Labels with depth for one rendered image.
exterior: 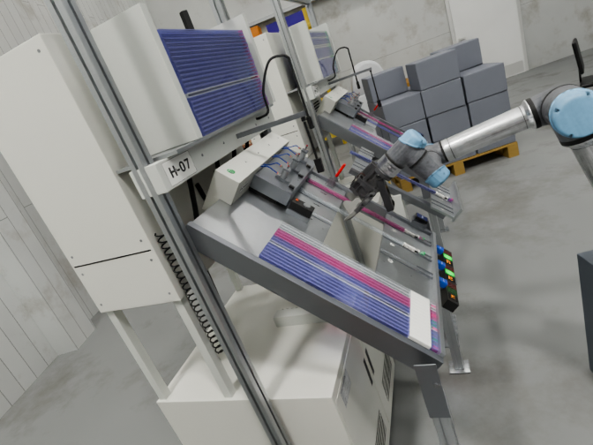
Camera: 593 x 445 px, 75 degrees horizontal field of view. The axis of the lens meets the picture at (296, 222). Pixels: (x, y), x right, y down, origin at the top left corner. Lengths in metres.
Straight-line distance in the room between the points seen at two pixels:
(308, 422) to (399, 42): 8.23
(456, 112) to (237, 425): 3.53
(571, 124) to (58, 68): 1.26
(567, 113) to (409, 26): 7.86
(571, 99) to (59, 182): 1.34
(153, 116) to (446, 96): 3.42
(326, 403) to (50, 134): 1.02
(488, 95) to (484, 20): 5.12
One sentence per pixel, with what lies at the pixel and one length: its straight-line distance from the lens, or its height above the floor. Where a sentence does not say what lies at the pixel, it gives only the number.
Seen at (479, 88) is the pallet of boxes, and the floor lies 0.77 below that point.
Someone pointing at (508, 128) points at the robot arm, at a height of 1.09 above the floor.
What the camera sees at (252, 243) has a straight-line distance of 1.03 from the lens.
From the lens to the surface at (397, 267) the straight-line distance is 1.27.
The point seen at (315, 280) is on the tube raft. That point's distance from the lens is 1.00.
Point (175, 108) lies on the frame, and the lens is 1.03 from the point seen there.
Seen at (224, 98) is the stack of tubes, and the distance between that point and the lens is 1.23.
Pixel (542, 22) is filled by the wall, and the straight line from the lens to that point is 9.86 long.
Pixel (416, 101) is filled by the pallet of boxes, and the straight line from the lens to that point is 4.10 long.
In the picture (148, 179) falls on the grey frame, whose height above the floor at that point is 1.35.
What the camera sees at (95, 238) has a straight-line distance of 1.21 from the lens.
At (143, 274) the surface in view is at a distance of 1.17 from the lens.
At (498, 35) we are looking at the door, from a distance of 9.45.
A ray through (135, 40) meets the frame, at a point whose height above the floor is 1.65.
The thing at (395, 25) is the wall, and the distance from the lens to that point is 8.95.
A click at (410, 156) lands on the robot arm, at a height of 1.11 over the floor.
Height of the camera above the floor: 1.44
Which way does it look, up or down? 19 degrees down
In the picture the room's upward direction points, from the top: 21 degrees counter-clockwise
